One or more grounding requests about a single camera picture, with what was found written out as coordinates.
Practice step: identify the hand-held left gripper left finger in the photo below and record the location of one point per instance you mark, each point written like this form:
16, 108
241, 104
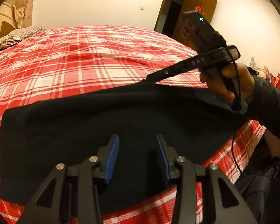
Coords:
112, 158

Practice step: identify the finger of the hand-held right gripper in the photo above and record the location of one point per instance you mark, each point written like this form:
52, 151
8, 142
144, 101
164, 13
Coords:
177, 68

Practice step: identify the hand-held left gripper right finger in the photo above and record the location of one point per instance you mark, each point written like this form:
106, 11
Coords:
162, 154

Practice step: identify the black pants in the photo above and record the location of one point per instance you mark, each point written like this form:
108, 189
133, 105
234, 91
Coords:
84, 121

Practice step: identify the person's right forearm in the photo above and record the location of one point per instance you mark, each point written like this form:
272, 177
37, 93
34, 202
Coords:
268, 102

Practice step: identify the person's right hand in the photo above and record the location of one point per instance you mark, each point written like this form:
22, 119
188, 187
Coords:
243, 79

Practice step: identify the red door decoration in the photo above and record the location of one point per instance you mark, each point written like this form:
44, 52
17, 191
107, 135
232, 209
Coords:
201, 9

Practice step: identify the brown wooden door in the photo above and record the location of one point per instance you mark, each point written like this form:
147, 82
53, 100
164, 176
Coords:
191, 4

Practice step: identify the red plaid bed sheet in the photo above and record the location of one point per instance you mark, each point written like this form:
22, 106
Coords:
84, 63

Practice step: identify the person's dark clothing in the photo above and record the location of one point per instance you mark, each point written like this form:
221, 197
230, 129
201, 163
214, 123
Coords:
259, 179

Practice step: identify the striped floral pillow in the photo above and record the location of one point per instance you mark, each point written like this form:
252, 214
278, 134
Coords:
18, 35

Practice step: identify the beige floral curtain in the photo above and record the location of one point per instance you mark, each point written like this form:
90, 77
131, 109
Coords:
23, 4

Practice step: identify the cream and brown headboard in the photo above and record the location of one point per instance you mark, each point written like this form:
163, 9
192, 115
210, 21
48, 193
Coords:
0, 23

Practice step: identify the brown door frame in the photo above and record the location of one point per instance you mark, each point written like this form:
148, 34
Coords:
164, 4

